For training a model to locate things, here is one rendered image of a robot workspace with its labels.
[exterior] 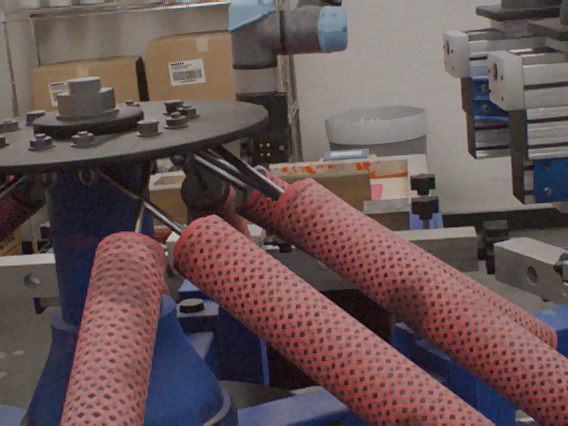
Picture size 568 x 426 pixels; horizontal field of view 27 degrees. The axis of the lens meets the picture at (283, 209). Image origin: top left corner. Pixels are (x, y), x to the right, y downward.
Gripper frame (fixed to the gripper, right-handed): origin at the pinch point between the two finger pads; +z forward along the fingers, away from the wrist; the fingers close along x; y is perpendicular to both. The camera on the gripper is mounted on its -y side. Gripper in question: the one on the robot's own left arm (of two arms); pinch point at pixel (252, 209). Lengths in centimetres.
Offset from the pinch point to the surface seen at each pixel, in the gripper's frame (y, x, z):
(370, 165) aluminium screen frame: 19.1, 41.0, 2.0
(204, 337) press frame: 3, -71, -3
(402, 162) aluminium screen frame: 25.6, 41.1, 1.6
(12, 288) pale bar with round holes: -29, -42, 0
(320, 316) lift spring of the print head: 21, -119, -22
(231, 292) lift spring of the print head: 14, -117, -24
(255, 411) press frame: 12, -93, -4
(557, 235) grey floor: 94, 339, 103
